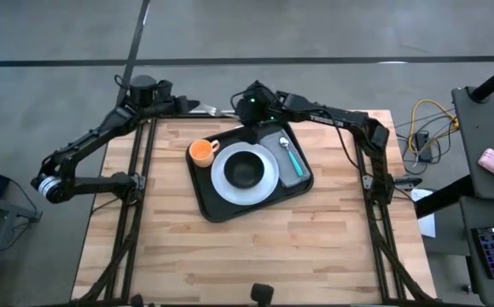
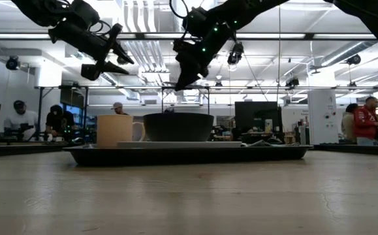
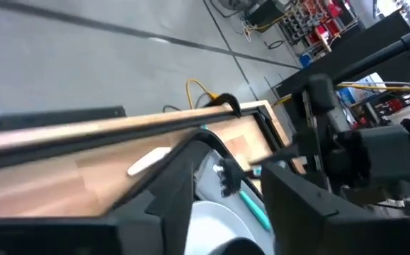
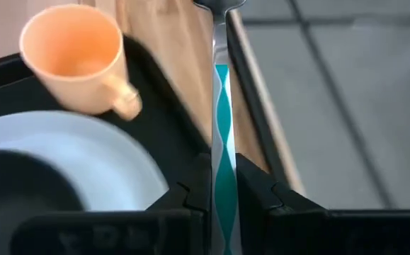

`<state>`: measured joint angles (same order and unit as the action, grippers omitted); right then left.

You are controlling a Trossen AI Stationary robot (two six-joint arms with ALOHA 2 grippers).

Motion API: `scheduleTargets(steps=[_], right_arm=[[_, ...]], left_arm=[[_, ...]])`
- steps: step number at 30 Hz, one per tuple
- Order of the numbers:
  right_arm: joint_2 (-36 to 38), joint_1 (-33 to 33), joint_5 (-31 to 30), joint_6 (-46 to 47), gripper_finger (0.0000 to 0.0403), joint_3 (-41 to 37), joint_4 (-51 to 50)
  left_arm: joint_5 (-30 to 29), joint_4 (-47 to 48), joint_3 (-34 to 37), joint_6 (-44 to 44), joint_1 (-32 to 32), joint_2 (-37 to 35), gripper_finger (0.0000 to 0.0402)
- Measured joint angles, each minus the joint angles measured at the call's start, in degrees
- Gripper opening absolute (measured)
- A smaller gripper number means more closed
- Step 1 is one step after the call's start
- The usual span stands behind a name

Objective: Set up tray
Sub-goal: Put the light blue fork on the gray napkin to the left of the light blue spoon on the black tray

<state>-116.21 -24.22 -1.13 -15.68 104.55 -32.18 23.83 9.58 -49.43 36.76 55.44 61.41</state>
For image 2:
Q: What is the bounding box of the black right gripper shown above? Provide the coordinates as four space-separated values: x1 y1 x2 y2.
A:
174 32 224 92

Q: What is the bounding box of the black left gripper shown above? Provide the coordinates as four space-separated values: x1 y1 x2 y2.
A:
48 21 136 82

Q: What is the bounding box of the black round bowl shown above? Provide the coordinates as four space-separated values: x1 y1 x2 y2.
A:
142 112 215 142

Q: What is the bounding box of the peach ceramic mug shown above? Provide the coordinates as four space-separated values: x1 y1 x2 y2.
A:
96 114 146 149

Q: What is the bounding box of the white plate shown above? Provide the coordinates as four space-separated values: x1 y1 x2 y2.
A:
116 140 244 149

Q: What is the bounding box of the black serving tray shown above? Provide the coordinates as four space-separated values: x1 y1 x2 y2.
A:
63 144 314 167

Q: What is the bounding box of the blue lit screen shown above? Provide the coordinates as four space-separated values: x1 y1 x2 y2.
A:
71 104 84 125

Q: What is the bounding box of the large black monitor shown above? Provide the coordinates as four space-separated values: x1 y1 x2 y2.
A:
234 101 283 133

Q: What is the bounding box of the black overhead light bar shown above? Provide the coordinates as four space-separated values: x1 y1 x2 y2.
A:
0 31 377 42

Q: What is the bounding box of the black neighbouring table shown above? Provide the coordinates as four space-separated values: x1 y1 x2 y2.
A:
0 140 75 159
315 143 378 157

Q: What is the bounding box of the white pillar with sockets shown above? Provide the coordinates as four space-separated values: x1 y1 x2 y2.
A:
307 89 338 146

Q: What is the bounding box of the black station frame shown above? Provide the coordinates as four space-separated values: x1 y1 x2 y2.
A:
161 86 211 115
33 85 90 143

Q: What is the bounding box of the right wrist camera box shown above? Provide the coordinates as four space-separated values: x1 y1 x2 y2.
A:
182 6 211 39

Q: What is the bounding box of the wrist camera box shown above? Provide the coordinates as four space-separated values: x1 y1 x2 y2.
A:
72 0 101 26
182 6 211 39

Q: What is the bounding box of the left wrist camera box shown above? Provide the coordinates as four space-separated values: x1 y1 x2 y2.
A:
72 0 101 26

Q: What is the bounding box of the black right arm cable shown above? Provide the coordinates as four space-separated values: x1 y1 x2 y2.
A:
168 0 191 20

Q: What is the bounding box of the black diagonal cable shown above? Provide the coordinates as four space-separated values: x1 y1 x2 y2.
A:
242 54 270 102

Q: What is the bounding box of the thin hanging cord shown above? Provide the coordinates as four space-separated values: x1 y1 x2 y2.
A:
277 5 281 102

